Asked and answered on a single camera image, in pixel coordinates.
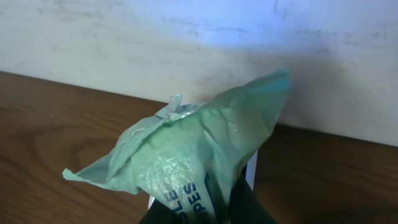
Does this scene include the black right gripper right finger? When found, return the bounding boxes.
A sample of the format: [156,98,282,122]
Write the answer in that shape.
[229,166,277,224]

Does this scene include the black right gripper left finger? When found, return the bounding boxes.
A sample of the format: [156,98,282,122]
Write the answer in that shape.
[139,200,182,224]

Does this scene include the teal wet wipes pack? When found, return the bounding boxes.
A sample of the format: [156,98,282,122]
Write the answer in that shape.
[63,69,290,223]

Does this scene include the white barcode scanner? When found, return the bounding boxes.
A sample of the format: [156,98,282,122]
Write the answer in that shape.
[143,149,257,215]

